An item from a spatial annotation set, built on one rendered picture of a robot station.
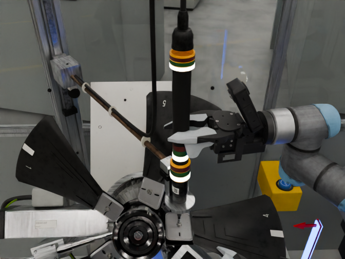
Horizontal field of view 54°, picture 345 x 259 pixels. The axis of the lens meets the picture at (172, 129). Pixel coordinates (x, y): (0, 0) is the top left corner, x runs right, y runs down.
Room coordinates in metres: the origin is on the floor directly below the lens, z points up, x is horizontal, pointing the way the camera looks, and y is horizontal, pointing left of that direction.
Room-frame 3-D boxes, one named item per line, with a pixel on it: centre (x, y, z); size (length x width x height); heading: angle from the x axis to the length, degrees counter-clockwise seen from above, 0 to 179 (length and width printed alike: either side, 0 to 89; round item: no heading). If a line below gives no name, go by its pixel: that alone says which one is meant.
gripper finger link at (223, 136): (0.52, -0.08, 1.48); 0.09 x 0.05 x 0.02; 110
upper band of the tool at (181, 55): (0.54, -0.02, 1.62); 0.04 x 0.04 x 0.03
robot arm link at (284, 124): (0.58, -0.21, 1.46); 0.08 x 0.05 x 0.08; 12
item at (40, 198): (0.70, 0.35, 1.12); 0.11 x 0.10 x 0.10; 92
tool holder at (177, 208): (0.54, -0.01, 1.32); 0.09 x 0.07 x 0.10; 37
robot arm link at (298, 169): (0.58, -0.30, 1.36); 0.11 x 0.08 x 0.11; 33
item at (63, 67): (1.04, 0.36, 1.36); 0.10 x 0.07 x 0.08; 37
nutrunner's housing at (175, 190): (0.54, -0.02, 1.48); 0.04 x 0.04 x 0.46
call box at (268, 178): (0.84, -0.37, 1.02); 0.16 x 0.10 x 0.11; 2
